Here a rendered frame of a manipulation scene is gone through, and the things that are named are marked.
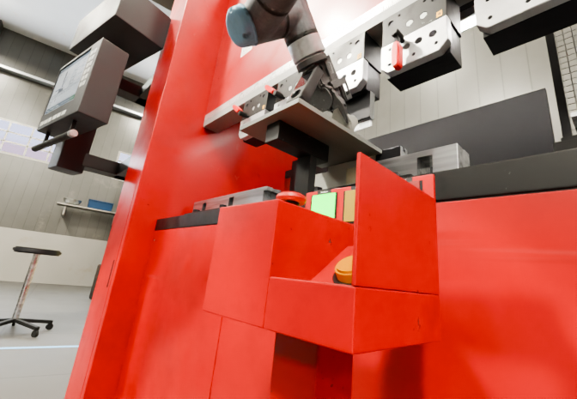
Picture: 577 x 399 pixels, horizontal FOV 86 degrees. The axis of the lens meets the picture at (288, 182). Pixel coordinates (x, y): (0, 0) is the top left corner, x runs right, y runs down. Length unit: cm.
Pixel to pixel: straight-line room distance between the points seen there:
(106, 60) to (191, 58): 36
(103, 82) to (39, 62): 872
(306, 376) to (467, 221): 27
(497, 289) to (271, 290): 27
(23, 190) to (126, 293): 802
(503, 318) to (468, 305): 4
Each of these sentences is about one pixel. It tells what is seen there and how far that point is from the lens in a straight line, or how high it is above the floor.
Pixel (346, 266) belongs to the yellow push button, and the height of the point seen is 72.
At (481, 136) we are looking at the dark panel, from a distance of 123.
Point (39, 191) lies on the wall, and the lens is 924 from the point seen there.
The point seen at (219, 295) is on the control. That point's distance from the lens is 36.
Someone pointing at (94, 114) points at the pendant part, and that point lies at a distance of 151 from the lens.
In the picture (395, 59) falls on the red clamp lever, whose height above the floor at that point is 117.
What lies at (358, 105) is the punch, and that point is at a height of 115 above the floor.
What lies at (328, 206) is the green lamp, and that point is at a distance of 46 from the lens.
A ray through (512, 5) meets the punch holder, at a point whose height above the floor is 120.
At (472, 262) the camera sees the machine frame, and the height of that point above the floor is 75.
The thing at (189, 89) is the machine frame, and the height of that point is 149.
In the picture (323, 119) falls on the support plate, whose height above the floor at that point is 99.
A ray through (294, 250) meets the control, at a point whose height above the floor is 73.
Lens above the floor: 71
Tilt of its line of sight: 17 degrees up
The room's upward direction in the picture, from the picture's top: 6 degrees clockwise
